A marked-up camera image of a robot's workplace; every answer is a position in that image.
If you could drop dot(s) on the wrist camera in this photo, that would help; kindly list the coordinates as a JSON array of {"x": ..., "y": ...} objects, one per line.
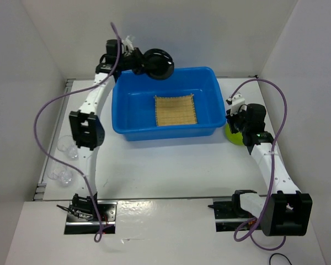
[
  {"x": 235, "y": 100},
  {"x": 127, "y": 44}
]

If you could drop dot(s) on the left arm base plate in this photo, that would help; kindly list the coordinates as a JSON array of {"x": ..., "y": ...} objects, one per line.
[{"x": 79, "y": 223}]

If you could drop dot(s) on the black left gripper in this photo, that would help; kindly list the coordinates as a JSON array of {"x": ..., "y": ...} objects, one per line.
[{"x": 139, "y": 57}]

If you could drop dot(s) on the bamboo placemat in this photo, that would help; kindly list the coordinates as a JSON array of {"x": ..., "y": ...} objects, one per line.
[{"x": 171, "y": 111}]

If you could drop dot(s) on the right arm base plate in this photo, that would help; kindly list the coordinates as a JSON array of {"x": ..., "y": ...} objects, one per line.
[{"x": 226, "y": 218}]

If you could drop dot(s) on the blue plastic bin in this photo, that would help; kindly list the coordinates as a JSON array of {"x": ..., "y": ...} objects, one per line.
[{"x": 133, "y": 108}]

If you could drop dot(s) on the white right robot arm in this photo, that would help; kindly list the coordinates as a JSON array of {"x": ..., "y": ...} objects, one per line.
[{"x": 285, "y": 211}]

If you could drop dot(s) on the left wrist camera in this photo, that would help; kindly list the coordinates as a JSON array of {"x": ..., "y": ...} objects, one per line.
[{"x": 127, "y": 44}]

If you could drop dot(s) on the green plastic plate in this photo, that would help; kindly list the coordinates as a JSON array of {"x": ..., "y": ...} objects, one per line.
[{"x": 234, "y": 138}]

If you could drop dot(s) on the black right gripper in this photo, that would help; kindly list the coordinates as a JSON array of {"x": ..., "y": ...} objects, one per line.
[{"x": 241, "y": 111}]

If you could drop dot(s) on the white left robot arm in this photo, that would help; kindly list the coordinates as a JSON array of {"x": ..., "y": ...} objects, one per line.
[{"x": 86, "y": 128}]

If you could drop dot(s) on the clear plastic cup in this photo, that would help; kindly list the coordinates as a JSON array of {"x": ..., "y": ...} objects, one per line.
[
  {"x": 60, "y": 173},
  {"x": 67, "y": 146}
]

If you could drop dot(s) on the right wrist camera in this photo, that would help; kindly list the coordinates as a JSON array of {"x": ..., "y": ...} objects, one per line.
[{"x": 235, "y": 100}]

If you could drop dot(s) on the black round dish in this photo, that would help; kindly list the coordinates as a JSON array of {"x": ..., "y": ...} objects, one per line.
[{"x": 158, "y": 65}]

